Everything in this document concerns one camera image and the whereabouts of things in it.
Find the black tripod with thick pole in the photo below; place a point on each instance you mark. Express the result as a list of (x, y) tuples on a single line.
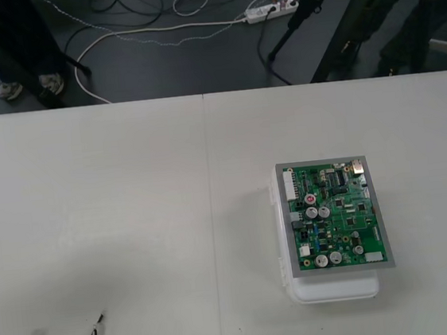
[(51, 100)]

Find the person with pale shoes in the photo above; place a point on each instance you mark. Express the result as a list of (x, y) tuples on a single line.
[(34, 43)]

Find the white power strip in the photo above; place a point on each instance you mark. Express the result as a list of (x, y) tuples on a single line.
[(267, 11)]

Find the black tripod with thin legs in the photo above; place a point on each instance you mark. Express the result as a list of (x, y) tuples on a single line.
[(296, 20)]

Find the milky plastic box with lid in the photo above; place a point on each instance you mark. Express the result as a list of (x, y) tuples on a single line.
[(336, 288)]

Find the black slanted stand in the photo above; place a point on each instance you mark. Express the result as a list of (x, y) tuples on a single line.
[(334, 44)]

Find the person with dark shoes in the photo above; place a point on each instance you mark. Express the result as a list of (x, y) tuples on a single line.
[(405, 36)]

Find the green circuit board grey frame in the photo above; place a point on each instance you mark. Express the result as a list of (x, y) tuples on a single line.
[(337, 239)]

